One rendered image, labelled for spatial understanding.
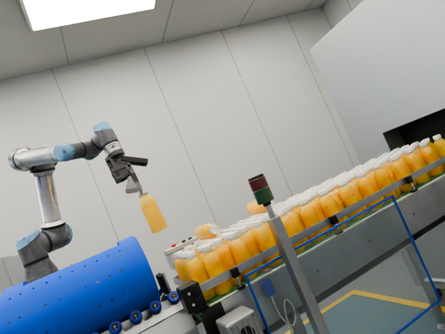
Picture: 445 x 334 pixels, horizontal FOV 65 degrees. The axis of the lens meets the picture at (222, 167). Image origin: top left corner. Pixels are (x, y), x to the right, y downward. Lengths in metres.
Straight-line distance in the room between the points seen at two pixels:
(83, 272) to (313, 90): 4.70
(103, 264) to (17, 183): 3.13
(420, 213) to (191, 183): 3.04
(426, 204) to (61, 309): 1.63
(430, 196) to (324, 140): 3.52
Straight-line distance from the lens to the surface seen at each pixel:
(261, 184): 1.23
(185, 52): 5.02
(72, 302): 1.34
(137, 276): 1.35
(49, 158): 1.66
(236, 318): 1.24
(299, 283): 1.30
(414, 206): 1.91
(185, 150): 4.49
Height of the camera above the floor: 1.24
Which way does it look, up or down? 4 degrees up
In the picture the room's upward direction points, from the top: 23 degrees counter-clockwise
